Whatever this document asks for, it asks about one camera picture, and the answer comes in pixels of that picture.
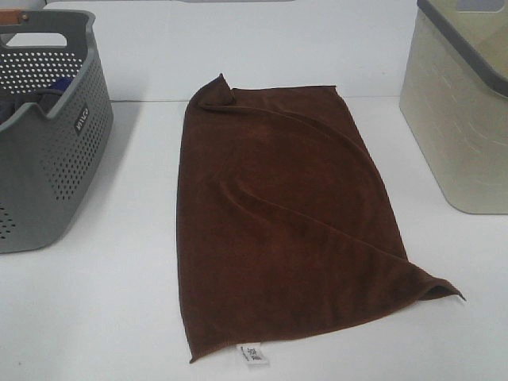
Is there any blue cloth in basket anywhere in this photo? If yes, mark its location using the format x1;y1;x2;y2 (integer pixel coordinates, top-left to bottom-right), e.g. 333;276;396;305
47;77;73;94

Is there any brown towel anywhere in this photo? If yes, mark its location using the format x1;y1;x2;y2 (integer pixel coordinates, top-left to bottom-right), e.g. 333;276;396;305
176;76;459;359

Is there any grey perforated plastic basket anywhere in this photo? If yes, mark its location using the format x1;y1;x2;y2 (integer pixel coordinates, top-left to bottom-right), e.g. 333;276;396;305
1;9;114;253

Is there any white towel label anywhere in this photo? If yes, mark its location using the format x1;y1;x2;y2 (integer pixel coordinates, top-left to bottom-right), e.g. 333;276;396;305
236;342;270;367

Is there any beige plastic basket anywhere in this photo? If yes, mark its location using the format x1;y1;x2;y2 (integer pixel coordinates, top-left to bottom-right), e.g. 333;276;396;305
399;1;507;214

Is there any grey cloth in basket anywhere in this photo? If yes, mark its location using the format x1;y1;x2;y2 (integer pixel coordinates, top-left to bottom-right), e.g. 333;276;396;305
1;92;60;123

